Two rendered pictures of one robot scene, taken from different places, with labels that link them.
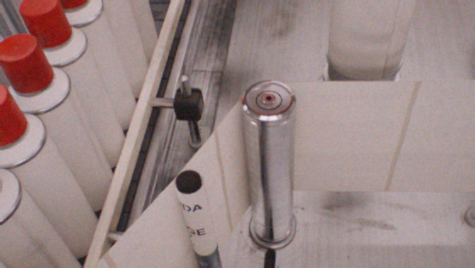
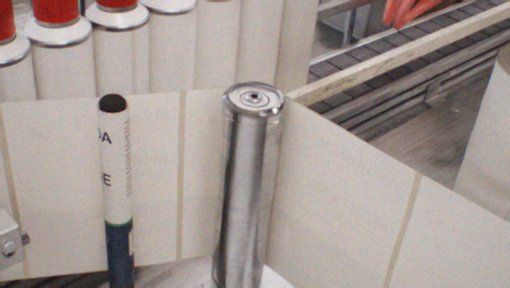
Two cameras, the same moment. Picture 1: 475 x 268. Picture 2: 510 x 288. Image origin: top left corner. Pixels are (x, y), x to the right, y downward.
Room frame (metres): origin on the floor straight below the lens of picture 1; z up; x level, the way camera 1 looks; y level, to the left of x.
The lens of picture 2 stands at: (-0.04, -0.20, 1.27)
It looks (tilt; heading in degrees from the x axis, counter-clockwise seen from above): 36 degrees down; 32
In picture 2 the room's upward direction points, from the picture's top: 6 degrees clockwise
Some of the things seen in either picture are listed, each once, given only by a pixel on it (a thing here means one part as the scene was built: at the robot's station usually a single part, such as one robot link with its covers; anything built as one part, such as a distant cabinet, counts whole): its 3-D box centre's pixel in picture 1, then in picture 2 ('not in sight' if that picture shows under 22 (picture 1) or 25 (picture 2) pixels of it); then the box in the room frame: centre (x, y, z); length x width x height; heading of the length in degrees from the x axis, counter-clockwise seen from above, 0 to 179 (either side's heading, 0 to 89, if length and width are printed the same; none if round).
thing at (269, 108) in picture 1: (271, 174); (242, 213); (0.24, -0.03, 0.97); 0.05 x 0.05 x 0.19
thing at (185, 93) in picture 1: (191, 112); not in sight; (0.39, 0.05, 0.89); 0.03 x 0.03 x 0.12; 78
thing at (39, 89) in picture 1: (62, 132); (118, 75); (0.30, 0.16, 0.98); 0.05 x 0.05 x 0.20
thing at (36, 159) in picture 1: (39, 181); (64, 92); (0.25, 0.17, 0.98); 0.05 x 0.05 x 0.20
